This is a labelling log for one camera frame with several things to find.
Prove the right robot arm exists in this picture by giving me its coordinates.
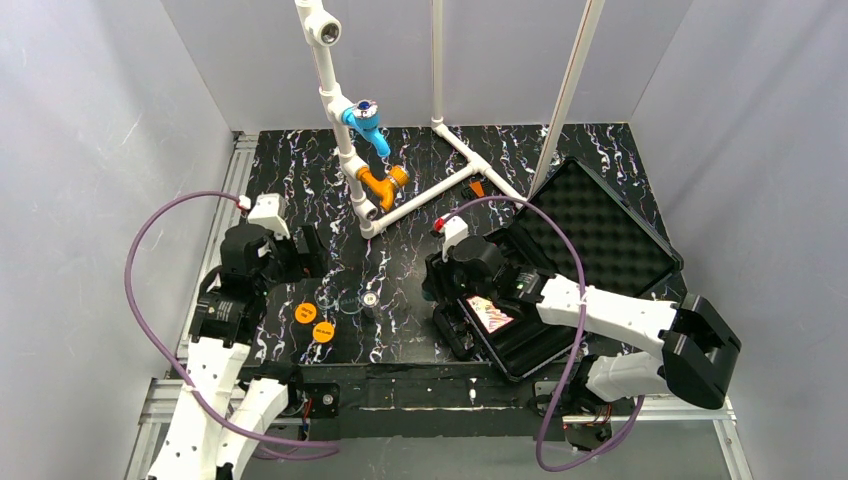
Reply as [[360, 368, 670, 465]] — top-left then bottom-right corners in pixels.
[[422, 236, 741, 410]]

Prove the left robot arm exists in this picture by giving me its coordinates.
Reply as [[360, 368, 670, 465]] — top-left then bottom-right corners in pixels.
[[147, 223, 328, 479]]

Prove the red playing card deck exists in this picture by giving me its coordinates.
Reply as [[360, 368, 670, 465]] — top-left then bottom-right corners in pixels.
[[466, 296, 514, 334]]

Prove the yellow dealer button upper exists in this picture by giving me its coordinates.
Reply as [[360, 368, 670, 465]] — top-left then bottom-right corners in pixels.
[[293, 302, 318, 324]]

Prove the yellow dealer button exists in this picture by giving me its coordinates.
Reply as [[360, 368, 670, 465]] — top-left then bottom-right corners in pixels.
[[312, 321, 336, 344], [293, 302, 318, 324]]

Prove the yellow dealer button lower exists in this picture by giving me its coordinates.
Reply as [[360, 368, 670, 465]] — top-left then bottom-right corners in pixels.
[[312, 321, 336, 344]]

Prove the orange black small clip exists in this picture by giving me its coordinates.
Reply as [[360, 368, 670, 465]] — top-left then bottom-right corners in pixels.
[[461, 180, 490, 200]]

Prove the orange faucet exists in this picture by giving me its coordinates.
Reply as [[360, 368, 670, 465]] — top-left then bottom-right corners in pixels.
[[356, 165, 410, 212]]

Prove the black plastic poker case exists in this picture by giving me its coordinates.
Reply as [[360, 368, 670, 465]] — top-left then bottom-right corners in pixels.
[[433, 157, 683, 381]]

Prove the blue faucet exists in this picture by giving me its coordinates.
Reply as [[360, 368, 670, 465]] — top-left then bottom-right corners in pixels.
[[340, 99, 391, 158]]

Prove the white angled pole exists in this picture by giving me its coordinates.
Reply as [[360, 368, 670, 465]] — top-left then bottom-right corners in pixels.
[[528, 0, 606, 197]]

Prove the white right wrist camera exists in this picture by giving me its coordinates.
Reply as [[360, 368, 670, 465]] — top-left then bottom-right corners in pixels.
[[433, 215, 469, 262]]

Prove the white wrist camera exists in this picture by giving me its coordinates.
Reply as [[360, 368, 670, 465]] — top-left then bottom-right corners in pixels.
[[237, 193, 291, 240], [433, 215, 469, 262]]

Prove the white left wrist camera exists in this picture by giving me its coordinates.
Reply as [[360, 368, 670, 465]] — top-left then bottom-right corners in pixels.
[[237, 193, 291, 240]]

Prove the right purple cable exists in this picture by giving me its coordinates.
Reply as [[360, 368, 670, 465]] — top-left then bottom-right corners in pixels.
[[440, 194, 647, 474]]

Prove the purple cable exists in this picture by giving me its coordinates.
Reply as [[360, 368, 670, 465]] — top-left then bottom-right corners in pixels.
[[440, 194, 647, 474], [123, 190, 340, 462]]

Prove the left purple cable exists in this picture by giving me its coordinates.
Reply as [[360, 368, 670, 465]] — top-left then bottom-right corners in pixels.
[[123, 190, 340, 462]]

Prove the aluminium rail frame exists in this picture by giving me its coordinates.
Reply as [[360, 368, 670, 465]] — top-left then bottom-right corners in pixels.
[[125, 132, 259, 479]]

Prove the white pvc pipe frame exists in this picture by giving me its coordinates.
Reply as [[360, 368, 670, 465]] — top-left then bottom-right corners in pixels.
[[294, 0, 531, 240]]

